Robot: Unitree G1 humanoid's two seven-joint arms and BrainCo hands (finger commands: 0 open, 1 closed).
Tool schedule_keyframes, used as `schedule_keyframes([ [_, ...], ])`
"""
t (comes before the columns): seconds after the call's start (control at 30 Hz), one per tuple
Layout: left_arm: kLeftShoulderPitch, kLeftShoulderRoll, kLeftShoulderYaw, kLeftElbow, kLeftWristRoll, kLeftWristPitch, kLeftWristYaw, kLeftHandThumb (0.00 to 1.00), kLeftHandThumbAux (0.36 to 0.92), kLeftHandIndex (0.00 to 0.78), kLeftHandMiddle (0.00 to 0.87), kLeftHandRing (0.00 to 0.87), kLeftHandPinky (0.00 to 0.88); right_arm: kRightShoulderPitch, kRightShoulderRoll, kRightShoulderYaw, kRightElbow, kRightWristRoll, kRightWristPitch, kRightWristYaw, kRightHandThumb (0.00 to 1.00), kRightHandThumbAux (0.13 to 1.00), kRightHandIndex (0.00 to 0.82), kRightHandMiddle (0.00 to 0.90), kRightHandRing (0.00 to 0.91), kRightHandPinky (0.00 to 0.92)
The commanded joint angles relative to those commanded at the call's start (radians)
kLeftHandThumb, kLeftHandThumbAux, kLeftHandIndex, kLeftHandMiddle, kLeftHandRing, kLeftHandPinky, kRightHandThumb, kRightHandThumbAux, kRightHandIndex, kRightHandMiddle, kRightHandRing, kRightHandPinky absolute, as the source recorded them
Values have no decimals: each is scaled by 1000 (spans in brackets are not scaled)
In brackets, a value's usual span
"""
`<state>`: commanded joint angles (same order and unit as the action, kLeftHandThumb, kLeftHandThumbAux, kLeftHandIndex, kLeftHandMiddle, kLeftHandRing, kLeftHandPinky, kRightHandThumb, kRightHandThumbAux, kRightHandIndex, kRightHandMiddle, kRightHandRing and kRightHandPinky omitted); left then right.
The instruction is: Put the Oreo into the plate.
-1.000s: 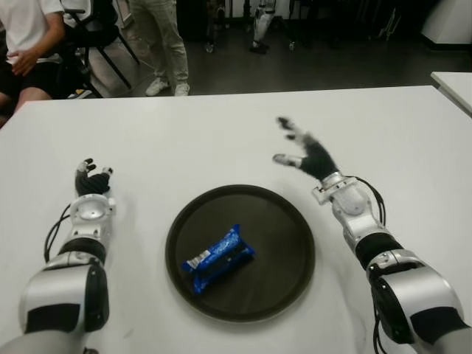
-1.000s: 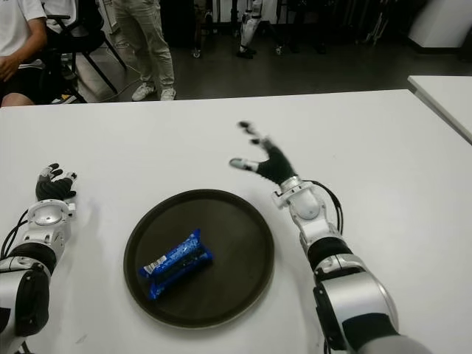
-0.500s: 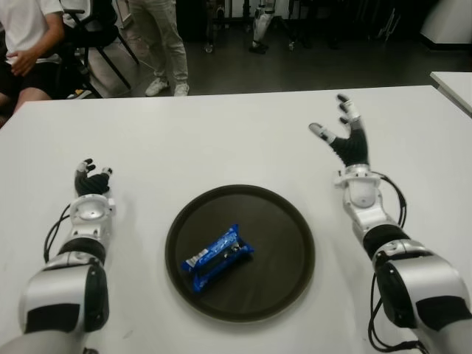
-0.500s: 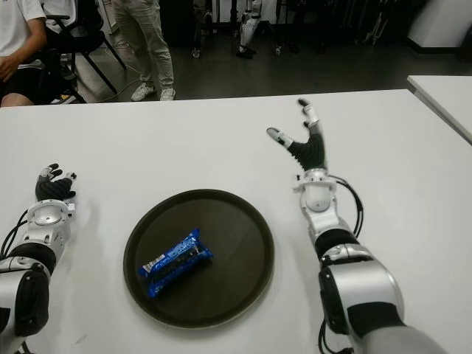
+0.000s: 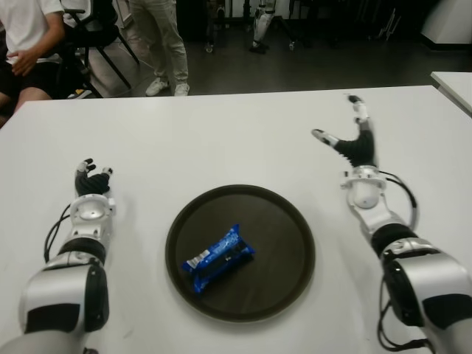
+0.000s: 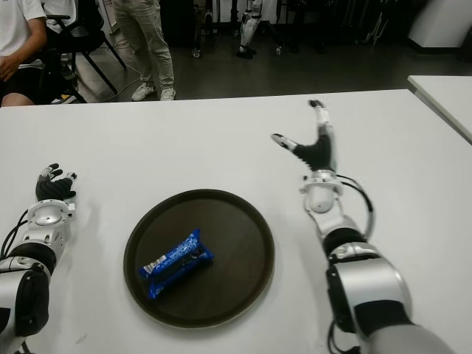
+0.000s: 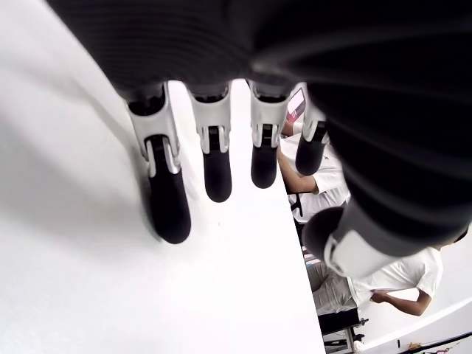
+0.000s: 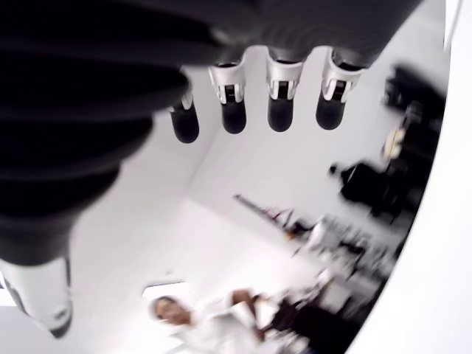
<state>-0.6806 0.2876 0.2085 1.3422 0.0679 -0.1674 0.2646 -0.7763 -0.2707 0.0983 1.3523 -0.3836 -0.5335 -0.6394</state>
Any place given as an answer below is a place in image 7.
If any pink screen device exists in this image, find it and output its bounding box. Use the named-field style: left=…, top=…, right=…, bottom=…
left=287, top=88, right=309, bottom=125

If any black chair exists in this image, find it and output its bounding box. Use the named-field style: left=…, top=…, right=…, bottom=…
left=319, top=308, right=369, bottom=354

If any person in black shorts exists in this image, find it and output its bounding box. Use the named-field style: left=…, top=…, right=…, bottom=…
left=276, top=117, right=353, bottom=226

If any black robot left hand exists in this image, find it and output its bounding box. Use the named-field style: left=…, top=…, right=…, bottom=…
left=44, top=0, right=472, bottom=280

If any person in beige trousers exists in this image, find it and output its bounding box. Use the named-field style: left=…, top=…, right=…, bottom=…
left=305, top=226, right=470, bottom=318

